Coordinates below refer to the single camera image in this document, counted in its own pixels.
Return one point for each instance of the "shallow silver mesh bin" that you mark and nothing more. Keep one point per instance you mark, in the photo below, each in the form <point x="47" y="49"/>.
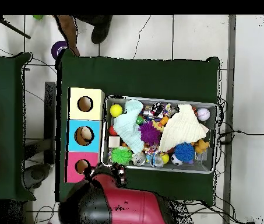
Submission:
<point x="159" y="168"/>

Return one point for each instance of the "wooden box with three holes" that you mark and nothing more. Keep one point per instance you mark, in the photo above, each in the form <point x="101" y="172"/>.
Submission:
<point x="96" y="93"/>

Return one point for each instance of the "purple round object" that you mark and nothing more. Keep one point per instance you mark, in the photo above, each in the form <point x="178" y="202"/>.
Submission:
<point x="58" y="47"/>

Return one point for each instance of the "mint green knitted cloth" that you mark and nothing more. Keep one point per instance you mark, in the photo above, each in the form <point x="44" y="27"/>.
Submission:
<point x="128" y="130"/>

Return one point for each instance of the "small wooden cube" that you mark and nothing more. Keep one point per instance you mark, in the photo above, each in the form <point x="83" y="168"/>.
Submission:
<point x="114" y="141"/>

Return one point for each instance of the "green spiky ball with eyes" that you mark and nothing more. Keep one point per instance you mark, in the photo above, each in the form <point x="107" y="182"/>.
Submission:
<point x="121" y="155"/>

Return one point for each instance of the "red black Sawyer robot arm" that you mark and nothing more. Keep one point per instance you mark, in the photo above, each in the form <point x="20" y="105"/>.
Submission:
<point x="134" y="207"/>

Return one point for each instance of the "white baseball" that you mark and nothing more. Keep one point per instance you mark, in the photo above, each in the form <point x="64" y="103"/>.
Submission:
<point x="203" y="114"/>

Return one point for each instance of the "small soccer ball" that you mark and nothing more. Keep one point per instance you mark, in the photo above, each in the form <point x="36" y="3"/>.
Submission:
<point x="176" y="159"/>

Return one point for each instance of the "cream knitted cloth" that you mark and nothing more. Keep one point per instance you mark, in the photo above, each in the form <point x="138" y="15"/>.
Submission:
<point x="183" y="128"/>

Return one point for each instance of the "blue spiky rubber ball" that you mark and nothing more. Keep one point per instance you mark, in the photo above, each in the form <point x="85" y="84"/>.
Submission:
<point x="184" y="152"/>

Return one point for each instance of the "person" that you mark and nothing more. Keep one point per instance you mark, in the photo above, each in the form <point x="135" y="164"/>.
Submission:
<point x="99" y="30"/>

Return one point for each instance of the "colourful polka-dot cloth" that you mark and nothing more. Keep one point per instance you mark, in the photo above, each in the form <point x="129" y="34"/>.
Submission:
<point x="168" y="109"/>

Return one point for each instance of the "dark green side table cloth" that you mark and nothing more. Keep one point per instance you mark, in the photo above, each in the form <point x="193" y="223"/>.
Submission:
<point x="3" y="93"/>

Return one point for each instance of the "black metal stand bar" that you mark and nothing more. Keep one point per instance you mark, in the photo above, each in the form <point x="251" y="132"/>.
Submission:
<point x="50" y="116"/>

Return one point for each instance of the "purple spiky rubber ball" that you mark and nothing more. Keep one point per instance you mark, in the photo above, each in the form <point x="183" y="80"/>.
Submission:
<point x="149" y="133"/>

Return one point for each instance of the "orange-red ball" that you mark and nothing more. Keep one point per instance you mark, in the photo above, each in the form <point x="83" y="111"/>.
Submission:
<point x="112" y="131"/>

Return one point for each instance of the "black tripod leg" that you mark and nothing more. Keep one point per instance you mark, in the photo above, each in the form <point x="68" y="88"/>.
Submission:
<point x="15" y="29"/>

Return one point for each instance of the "yellow plastic ball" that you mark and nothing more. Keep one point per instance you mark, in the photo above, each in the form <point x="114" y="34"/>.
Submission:
<point x="116" y="110"/>

